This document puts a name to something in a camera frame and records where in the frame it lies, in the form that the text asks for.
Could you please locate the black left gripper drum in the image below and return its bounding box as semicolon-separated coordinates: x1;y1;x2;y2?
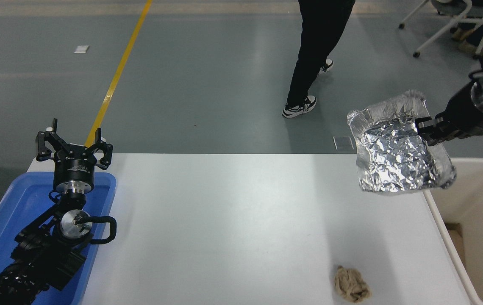
53;145;97;183

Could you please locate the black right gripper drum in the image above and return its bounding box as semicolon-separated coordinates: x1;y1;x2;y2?
436;83;483;139

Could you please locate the foil tray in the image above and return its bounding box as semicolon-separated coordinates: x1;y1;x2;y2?
347;90;457;194

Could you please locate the metal floor plate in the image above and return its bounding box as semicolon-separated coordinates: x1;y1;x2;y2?
333;136;355;151

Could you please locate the blue plastic tray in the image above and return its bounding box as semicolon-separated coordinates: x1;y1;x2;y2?
0;172;117;305

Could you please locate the seated person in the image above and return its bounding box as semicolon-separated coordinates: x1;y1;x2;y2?
450;0;483;55

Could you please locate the standing person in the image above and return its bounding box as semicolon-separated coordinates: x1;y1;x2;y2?
282;0;356;119

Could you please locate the crumpled tan paper ball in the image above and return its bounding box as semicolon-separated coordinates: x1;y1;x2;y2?
334;266;372;303

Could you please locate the white frame chair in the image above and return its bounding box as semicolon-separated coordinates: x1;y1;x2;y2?
398;0;483;59

